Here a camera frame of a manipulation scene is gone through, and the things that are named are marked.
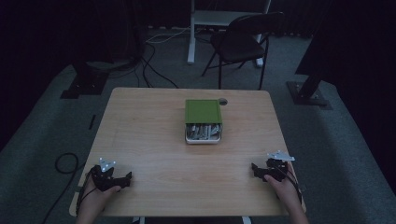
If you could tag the dark curtain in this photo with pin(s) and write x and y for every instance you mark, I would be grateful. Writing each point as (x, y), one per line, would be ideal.
(358, 46)

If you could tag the person's right hand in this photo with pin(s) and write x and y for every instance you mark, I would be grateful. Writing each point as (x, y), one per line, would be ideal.
(285, 189)

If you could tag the pile of silver packets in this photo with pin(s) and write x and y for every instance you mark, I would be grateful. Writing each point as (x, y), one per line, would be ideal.
(203, 131)

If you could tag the small black floor strip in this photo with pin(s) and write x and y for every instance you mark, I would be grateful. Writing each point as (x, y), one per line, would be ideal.
(92, 122)

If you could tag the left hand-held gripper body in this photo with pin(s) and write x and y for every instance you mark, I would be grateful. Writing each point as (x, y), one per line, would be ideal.
(104, 179)

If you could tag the white desk frame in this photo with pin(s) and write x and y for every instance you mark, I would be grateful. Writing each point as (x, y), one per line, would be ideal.
(191, 46)

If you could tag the white table leg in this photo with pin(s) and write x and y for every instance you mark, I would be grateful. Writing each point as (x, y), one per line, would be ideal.
(137, 220)
(246, 220)

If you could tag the person's left hand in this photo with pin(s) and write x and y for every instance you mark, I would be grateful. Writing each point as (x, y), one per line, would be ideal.
(96, 199)

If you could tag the black stand with base plate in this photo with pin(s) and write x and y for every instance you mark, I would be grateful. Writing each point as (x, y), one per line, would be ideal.
(306, 95)
(84, 85)

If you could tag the grey round table grommet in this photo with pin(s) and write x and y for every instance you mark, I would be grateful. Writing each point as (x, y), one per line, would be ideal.
(223, 101)

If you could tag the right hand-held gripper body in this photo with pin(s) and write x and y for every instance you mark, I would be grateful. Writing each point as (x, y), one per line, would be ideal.
(277, 169)

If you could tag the green box case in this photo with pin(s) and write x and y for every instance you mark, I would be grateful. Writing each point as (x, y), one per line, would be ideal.
(203, 111)

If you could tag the black folding chair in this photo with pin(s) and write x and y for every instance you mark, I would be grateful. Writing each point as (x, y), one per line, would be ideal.
(239, 46)

